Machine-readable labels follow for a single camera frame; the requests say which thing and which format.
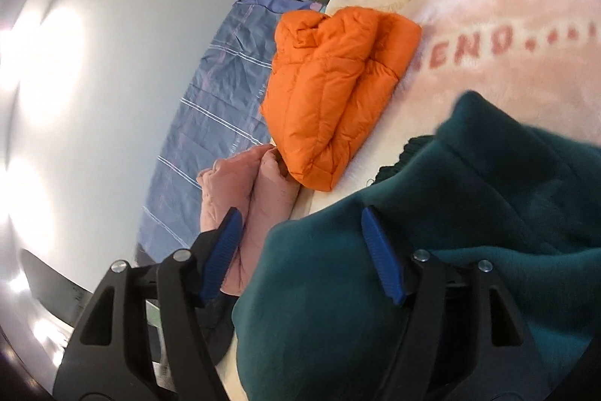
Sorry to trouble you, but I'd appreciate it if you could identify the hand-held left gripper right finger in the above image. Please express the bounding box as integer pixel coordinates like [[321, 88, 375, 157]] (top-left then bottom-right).
[[361, 205, 556, 401]]

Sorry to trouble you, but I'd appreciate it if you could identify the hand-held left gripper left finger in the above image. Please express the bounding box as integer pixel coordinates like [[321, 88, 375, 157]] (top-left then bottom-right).
[[51, 206, 245, 401]]

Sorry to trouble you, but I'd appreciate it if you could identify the dark green sweater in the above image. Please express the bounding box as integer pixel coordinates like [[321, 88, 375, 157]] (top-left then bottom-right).
[[232, 91, 601, 401]]

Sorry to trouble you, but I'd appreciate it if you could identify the pink garment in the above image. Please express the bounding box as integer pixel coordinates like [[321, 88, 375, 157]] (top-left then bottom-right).
[[196, 144, 301, 296]]

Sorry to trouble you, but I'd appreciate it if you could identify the blue plaid bedsheet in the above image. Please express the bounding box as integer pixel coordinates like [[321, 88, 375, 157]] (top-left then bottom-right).
[[134, 0, 326, 263]]

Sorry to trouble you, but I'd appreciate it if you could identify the orange puffer jacket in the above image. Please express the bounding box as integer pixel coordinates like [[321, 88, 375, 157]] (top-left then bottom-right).
[[260, 5, 423, 193]]

